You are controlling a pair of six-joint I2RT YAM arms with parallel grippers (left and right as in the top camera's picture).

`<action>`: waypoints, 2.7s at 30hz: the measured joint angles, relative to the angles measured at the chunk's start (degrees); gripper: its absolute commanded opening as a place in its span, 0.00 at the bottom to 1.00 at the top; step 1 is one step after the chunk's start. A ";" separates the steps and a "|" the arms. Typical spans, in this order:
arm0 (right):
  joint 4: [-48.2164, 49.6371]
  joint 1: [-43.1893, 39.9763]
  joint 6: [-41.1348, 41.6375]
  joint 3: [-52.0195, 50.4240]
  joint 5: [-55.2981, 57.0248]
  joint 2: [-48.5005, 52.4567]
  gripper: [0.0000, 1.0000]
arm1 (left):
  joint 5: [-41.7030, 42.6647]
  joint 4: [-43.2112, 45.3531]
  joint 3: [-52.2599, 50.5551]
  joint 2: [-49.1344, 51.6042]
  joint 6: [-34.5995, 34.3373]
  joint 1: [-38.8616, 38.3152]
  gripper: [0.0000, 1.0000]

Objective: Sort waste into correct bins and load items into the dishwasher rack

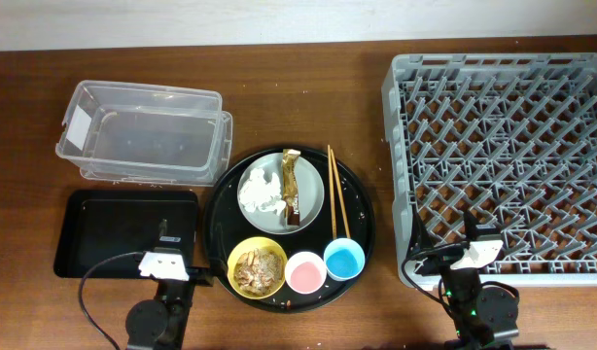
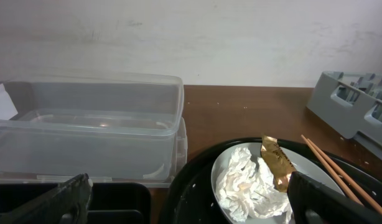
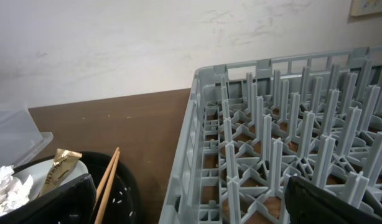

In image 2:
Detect grey dishwasher rack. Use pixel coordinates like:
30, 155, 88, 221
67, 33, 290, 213
307, 71, 382, 160

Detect wooden chopstick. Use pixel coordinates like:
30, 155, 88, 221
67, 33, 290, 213
308, 139, 382, 215
301, 135, 363, 205

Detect gold snack wrapper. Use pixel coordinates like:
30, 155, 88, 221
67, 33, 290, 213
261, 135, 296, 192

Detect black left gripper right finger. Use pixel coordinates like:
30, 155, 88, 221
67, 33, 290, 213
287, 172, 382, 224

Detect clear plastic waste bin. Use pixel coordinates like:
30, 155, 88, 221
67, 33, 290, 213
0, 74, 188, 188

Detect grey plate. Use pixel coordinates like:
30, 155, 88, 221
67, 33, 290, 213
211, 142, 345, 224

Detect white tissue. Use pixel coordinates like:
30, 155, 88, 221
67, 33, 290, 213
215, 147, 292, 223

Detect black round tray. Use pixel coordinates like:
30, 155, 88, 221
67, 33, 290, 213
158, 137, 382, 224

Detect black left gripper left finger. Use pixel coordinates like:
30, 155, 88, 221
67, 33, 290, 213
0, 174, 93, 224

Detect white label on bin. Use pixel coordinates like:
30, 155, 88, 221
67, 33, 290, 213
0, 84, 18, 120

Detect black rectangular tray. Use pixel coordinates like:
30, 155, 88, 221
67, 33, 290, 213
0, 183, 151, 224

